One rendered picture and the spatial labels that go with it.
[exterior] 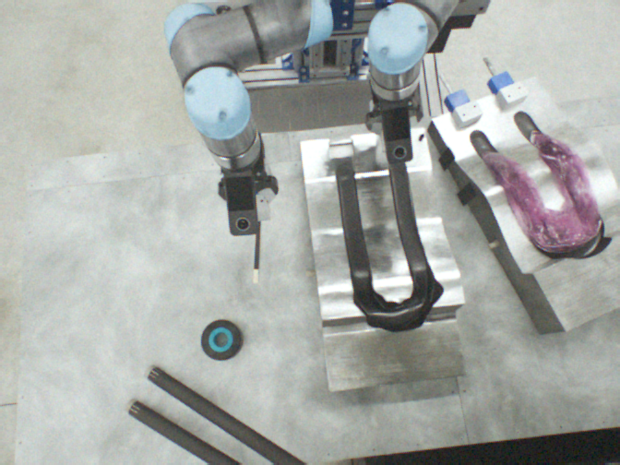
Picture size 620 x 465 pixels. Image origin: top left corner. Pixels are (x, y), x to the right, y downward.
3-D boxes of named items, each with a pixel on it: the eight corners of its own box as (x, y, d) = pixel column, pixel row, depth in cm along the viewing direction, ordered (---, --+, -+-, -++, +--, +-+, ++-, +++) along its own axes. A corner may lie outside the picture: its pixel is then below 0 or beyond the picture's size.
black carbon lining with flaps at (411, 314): (332, 169, 101) (333, 149, 92) (409, 160, 101) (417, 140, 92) (354, 338, 92) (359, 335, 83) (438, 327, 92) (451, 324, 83)
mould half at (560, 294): (426, 130, 111) (437, 105, 100) (526, 89, 113) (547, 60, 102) (539, 335, 98) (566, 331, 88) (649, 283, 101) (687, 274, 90)
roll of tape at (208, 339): (237, 364, 98) (234, 364, 95) (199, 355, 99) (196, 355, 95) (247, 325, 100) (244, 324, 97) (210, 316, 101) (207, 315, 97)
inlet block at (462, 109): (428, 86, 110) (434, 72, 105) (447, 77, 111) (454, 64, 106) (456, 134, 107) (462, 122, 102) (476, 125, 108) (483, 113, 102)
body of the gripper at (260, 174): (266, 148, 85) (257, 113, 74) (270, 194, 83) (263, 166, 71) (223, 152, 85) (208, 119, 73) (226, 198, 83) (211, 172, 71)
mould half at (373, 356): (302, 159, 109) (299, 131, 96) (416, 146, 110) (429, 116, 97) (328, 389, 96) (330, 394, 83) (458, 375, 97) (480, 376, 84)
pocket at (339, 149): (327, 146, 104) (327, 138, 101) (351, 143, 104) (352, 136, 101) (329, 165, 103) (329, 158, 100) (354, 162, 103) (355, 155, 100)
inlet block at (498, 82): (470, 68, 111) (478, 53, 106) (490, 60, 112) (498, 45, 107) (499, 115, 108) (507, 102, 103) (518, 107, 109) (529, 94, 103)
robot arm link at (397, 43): (444, 12, 60) (407, 69, 60) (435, 53, 71) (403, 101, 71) (389, -16, 62) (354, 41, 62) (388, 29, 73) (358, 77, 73)
